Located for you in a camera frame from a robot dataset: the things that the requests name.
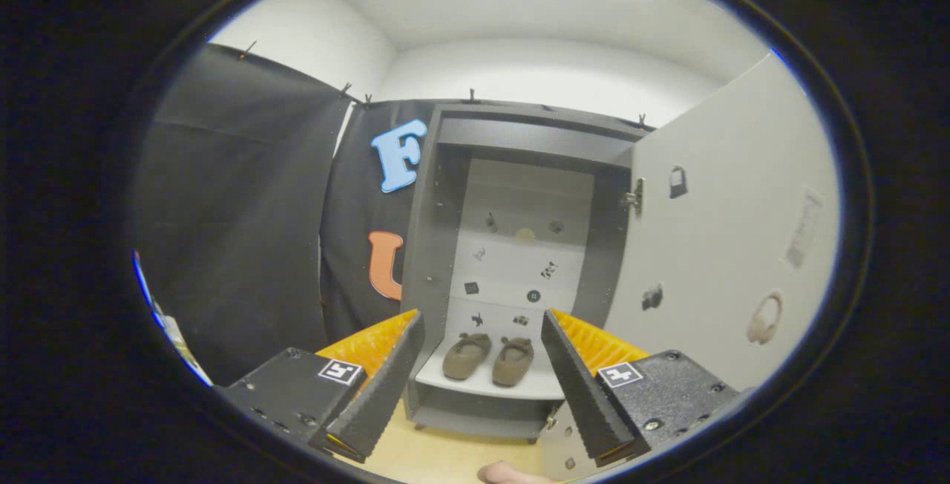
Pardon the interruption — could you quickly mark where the dark grey shoe cabinet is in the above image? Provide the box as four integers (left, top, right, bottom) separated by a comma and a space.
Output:
399, 102, 654, 444

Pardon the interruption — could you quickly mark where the light grey shoe cabinet door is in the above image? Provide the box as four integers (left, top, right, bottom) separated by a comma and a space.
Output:
542, 52, 843, 481

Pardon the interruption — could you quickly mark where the beige printed packet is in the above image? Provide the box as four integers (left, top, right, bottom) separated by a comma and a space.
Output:
162, 313, 214, 388

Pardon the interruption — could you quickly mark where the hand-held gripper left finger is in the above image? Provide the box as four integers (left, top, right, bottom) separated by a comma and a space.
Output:
214, 309, 426, 464

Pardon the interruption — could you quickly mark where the black backdrop cloth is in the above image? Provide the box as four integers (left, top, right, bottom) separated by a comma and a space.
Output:
134, 42, 439, 388

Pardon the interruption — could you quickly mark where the brown fuzzy shoe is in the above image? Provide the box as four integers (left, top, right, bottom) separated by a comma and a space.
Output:
442, 333, 493, 381
492, 336, 535, 387

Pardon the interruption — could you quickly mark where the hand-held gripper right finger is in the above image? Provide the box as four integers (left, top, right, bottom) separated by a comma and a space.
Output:
540, 307, 745, 468

